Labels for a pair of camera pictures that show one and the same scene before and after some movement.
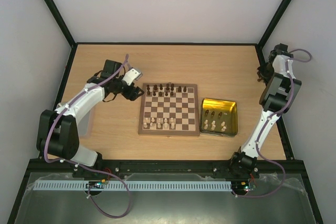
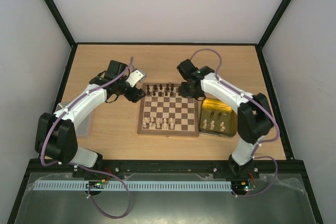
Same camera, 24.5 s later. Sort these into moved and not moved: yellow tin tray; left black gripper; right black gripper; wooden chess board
Moved: right black gripper
Not moved: wooden chess board; left black gripper; yellow tin tray
